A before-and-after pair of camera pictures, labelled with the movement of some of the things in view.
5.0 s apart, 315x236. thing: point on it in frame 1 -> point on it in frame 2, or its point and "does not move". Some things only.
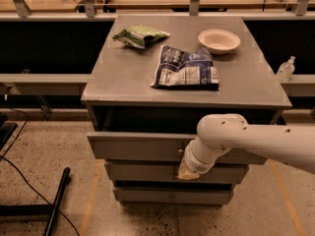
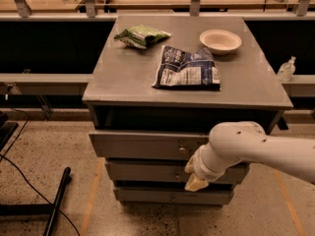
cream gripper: [193, 163] -> [199, 165]
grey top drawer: [162, 147] does not move
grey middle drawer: [169, 171] does not move
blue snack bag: [186, 71] does not move
